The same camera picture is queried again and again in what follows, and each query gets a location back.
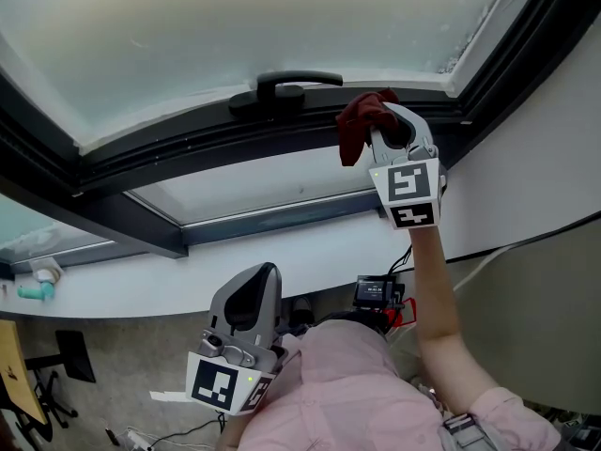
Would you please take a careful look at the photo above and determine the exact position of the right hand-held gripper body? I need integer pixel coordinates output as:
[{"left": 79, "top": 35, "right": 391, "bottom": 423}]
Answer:
[{"left": 368, "top": 143, "right": 448, "bottom": 231}]

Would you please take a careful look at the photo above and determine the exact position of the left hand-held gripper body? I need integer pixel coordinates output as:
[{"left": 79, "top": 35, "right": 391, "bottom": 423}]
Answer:
[{"left": 185, "top": 329, "right": 289, "bottom": 416}]

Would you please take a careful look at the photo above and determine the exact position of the red wiping cloth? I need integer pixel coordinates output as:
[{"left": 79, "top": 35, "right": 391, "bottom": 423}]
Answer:
[{"left": 335, "top": 87, "right": 400, "bottom": 167}]

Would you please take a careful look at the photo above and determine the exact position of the person's right forearm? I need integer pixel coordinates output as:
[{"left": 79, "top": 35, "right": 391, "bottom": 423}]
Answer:
[{"left": 408, "top": 225, "right": 501, "bottom": 415}]

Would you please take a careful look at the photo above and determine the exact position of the person's right shoe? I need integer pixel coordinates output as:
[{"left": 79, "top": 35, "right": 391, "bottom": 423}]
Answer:
[{"left": 290, "top": 296, "right": 315, "bottom": 326}]

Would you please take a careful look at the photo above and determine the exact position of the white power strip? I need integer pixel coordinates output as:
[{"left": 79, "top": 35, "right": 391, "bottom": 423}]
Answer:
[{"left": 126, "top": 428, "right": 151, "bottom": 450}]

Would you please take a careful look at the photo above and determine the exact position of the small black display device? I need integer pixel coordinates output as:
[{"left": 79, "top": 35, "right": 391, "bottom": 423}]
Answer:
[{"left": 352, "top": 274, "right": 406, "bottom": 310}]

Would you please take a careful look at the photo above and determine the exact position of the person's pink shirt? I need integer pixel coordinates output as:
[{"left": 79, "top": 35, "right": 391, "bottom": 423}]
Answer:
[{"left": 237, "top": 319, "right": 562, "bottom": 451}]

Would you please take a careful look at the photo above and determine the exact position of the clear plastic bottle red label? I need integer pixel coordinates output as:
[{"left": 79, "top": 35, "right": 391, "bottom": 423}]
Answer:
[{"left": 384, "top": 297, "right": 418, "bottom": 329}]

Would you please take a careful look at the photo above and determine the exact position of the black office chair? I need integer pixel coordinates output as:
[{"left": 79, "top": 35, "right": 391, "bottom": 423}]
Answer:
[{"left": 25, "top": 368, "right": 79, "bottom": 429}]

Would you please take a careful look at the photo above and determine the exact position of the white tape roll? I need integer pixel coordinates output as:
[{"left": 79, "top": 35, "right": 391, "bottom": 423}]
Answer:
[{"left": 30, "top": 258, "right": 64, "bottom": 284}]

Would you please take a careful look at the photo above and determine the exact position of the teal plastic tool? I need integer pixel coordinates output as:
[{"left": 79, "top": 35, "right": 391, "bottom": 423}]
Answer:
[{"left": 17, "top": 282, "right": 56, "bottom": 302}]

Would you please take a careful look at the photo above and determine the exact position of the white partition panel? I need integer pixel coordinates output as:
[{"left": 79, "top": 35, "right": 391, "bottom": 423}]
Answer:
[{"left": 389, "top": 218, "right": 601, "bottom": 415}]

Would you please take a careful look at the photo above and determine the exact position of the openable frosted window sash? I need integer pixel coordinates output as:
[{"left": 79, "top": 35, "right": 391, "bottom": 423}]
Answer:
[{"left": 0, "top": 0, "right": 593, "bottom": 192}]

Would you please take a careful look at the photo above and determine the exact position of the yellow chair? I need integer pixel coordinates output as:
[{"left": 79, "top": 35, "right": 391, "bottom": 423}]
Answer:
[{"left": 0, "top": 319, "right": 98, "bottom": 427}]

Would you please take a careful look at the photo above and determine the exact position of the large fixed frosted window pane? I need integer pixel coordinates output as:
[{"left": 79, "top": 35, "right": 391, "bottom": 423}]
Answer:
[{"left": 0, "top": 193, "right": 114, "bottom": 265}]

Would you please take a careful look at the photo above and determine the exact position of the spare grey hand-held gripper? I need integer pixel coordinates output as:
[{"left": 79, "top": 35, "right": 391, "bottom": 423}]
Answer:
[{"left": 558, "top": 413, "right": 601, "bottom": 451}]

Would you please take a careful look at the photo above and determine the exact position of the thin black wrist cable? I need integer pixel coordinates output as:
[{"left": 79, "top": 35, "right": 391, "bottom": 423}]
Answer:
[{"left": 387, "top": 244, "right": 414, "bottom": 276}]

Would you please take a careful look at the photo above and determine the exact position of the white cable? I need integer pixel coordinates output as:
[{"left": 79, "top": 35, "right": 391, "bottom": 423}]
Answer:
[{"left": 453, "top": 244, "right": 513, "bottom": 293}]

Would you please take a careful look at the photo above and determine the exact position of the black window handle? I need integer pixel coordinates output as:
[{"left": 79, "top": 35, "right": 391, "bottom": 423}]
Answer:
[{"left": 227, "top": 70, "right": 345, "bottom": 119}]

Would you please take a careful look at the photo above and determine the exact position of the dark grey window frame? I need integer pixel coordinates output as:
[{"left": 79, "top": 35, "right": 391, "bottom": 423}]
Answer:
[{"left": 0, "top": 0, "right": 601, "bottom": 260}]

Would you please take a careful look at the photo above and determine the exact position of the grey shoulder strap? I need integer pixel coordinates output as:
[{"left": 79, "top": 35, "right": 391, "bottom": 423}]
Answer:
[{"left": 439, "top": 413, "right": 513, "bottom": 451}]

